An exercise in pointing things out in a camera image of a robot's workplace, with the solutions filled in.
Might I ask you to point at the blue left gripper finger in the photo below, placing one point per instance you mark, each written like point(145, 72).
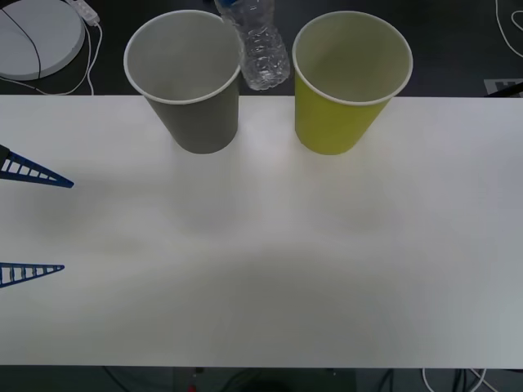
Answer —
point(45, 270)
point(24, 169)

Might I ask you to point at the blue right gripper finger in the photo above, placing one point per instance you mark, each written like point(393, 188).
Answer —
point(226, 2)

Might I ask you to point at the clear bottle with green cap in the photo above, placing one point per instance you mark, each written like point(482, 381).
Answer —
point(263, 53)

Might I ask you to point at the grey plastic waste bin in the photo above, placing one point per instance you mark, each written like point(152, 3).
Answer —
point(204, 122)

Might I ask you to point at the round white disc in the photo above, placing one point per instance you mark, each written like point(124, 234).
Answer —
point(53, 41)

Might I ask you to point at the white power strip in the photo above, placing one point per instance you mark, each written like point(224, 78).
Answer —
point(86, 12)

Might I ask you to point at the yellow-green plastic waste bin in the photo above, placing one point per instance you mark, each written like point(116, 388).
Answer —
point(331, 126)

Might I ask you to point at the grey printed sheet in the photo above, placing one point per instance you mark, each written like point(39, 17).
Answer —
point(496, 86)

